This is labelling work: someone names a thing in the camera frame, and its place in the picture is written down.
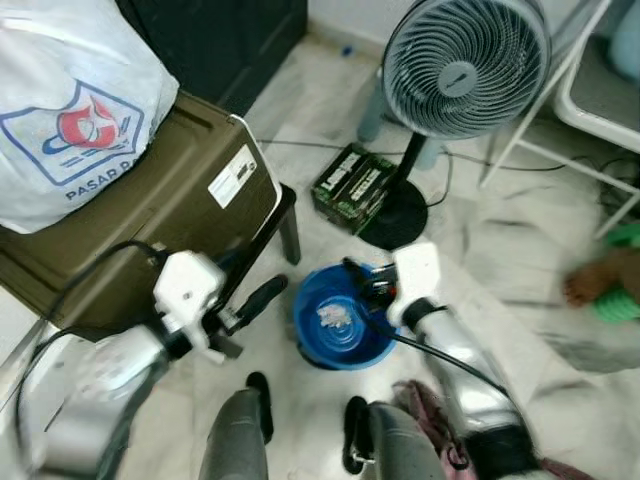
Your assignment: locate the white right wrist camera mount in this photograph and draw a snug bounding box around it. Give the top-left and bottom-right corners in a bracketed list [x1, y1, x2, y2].
[384, 240, 444, 331]

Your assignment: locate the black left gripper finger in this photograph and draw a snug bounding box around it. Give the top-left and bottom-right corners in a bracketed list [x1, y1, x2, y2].
[216, 242, 251, 293]
[235, 275, 290, 329]

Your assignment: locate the white plastic wrapper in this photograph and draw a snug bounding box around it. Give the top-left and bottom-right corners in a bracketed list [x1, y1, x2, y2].
[314, 302, 354, 332]

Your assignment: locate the silver robot leg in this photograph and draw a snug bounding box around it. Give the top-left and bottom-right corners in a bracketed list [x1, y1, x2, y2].
[343, 396, 448, 480]
[196, 371, 274, 480]

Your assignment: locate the silver left robot leg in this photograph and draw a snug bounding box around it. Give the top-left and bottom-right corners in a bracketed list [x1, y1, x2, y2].
[196, 371, 274, 480]

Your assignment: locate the small black table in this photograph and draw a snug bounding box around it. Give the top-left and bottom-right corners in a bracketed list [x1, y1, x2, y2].
[262, 183, 302, 267]

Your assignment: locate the grey standing fan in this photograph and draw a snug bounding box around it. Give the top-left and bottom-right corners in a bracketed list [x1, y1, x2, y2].
[357, 0, 554, 252]

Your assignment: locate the thin black floor cable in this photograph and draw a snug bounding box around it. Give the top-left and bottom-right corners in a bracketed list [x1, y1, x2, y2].
[250, 137, 640, 193]

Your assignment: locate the light blue container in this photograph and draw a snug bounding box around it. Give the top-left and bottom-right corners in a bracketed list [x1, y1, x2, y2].
[611, 0, 640, 83]

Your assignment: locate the blue plastic bucket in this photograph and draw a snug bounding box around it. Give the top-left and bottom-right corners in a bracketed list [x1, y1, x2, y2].
[292, 261, 402, 373]

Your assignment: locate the green plastic stool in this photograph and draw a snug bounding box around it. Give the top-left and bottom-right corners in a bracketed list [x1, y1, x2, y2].
[590, 222, 640, 324]

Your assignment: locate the olive plastic storage box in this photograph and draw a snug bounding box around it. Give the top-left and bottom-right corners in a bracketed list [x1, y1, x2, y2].
[0, 92, 284, 343]

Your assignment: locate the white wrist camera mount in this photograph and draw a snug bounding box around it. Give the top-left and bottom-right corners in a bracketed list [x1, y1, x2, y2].
[152, 250, 230, 365]
[384, 240, 444, 331]

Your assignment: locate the person's bare leg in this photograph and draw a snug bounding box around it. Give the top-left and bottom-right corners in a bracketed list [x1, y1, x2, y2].
[561, 247, 640, 310]

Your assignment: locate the white printed plastic bag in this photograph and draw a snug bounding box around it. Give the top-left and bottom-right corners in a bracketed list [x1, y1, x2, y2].
[0, 0, 182, 237]

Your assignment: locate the black cabinet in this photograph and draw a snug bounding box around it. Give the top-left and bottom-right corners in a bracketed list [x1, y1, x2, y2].
[115, 0, 310, 117]

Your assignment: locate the silver right robot leg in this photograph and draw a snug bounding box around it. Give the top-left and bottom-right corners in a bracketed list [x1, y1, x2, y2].
[343, 396, 448, 480]

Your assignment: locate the white metal rack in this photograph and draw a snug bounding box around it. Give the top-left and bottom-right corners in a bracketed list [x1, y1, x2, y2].
[478, 0, 640, 243]

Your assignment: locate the green printed cardboard box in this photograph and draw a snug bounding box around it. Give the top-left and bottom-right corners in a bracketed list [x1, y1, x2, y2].
[310, 142, 398, 237]

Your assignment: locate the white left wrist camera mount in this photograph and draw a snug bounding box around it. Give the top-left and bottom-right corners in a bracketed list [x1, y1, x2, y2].
[152, 250, 230, 365]

